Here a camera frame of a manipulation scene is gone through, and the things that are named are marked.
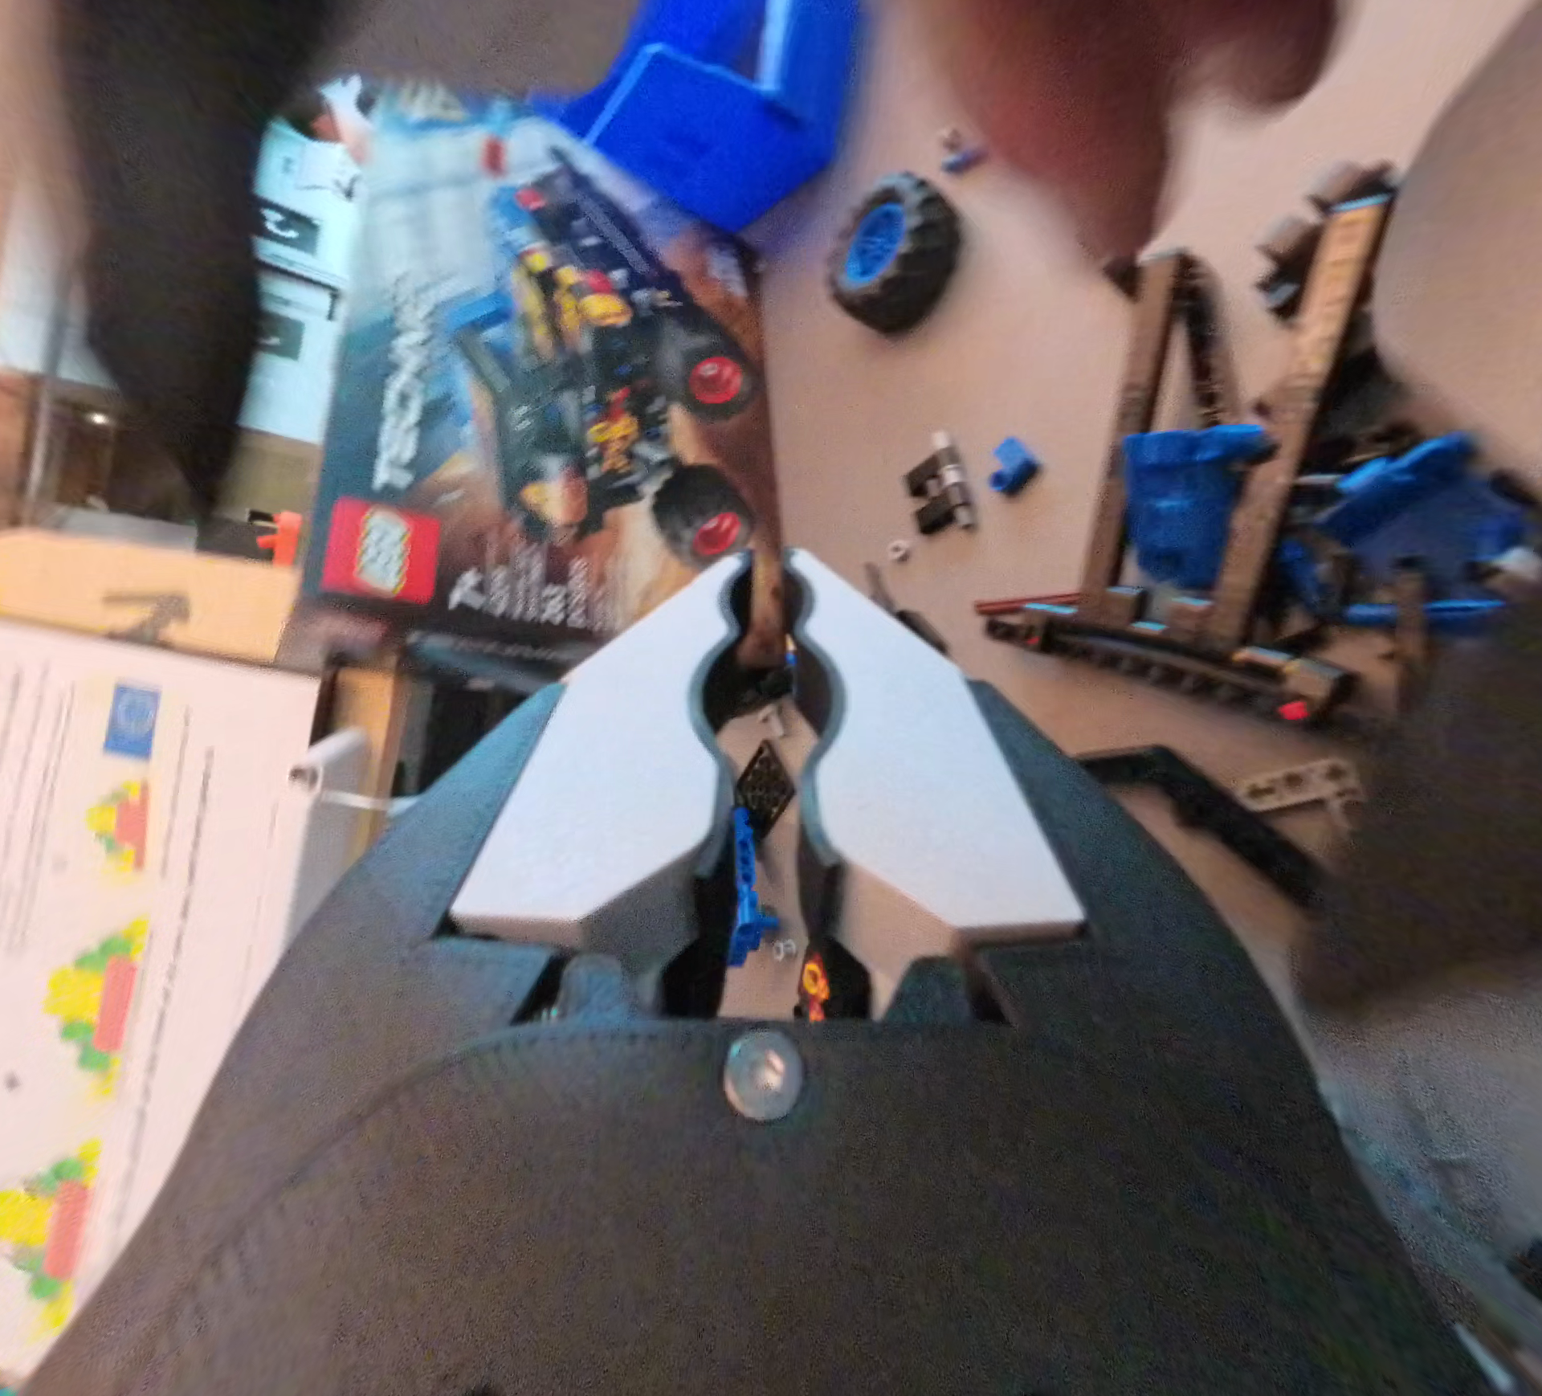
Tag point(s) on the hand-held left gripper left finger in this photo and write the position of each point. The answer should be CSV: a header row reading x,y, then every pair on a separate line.
x,y
590,819

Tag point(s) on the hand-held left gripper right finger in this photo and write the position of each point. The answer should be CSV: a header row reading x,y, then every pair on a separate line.
x,y
952,819

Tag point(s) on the white desk stand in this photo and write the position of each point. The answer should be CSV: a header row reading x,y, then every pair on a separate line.
x,y
351,782

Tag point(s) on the grey desk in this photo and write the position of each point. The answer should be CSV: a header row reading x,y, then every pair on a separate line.
x,y
1037,385

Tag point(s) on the blue toy scoop piece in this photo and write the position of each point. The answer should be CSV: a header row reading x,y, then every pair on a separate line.
x,y
1422,517

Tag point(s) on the black toy chassis assembly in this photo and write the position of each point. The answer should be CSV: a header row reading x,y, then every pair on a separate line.
x,y
1277,457

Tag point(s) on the blue plastic bin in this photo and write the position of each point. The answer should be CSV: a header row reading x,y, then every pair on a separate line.
x,y
724,23

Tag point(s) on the black white toy pin cluster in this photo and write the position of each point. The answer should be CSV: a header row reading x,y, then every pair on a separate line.
x,y
941,486

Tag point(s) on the small blue toy pin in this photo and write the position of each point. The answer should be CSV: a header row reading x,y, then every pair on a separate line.
x,y
1013,469

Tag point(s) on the monster truck toy set box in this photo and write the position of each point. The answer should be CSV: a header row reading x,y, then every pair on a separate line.
x,y
531,409

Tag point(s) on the black wheel blue rim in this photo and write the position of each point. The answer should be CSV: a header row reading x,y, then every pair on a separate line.
x,y
893,253

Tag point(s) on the cardboard box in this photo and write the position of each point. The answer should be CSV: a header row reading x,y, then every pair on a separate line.
x,y
121,589

